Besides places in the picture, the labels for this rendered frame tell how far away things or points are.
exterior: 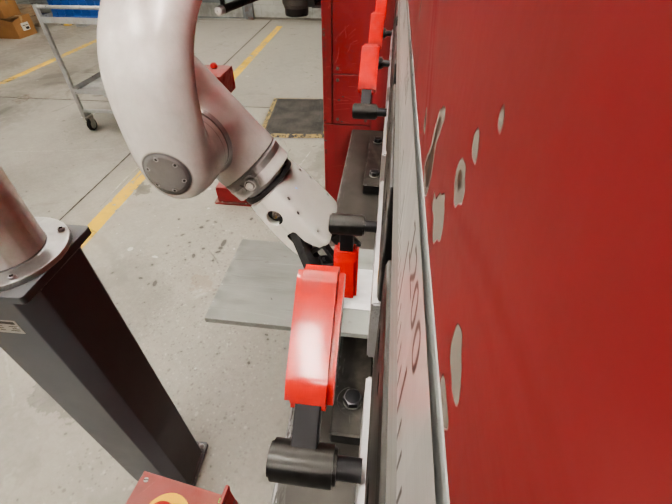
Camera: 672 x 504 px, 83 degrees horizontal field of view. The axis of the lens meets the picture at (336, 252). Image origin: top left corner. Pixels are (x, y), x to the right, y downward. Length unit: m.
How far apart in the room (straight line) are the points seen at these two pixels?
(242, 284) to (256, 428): 1.03
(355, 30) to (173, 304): 1.45
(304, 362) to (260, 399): 1.47
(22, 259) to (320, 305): 0.67
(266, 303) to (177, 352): 1.29
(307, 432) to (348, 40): 1.20
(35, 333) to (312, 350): 0.71
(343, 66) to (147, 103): 1.00
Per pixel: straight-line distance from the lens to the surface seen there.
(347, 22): 1.29
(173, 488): 0.73
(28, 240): 0.80
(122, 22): 0.39
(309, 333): 0.17
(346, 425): 0.58
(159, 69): 0.37
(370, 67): 0.52
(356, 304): 0.57
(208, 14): 8.24
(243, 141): 0.45
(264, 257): 0.66
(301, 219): 0.46
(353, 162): 1.18
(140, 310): 2.09
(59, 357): 0.90
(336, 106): 1.36
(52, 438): 1.87
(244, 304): 0.59
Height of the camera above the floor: 1.44
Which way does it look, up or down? 42 degrees down
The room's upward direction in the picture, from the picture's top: straight up
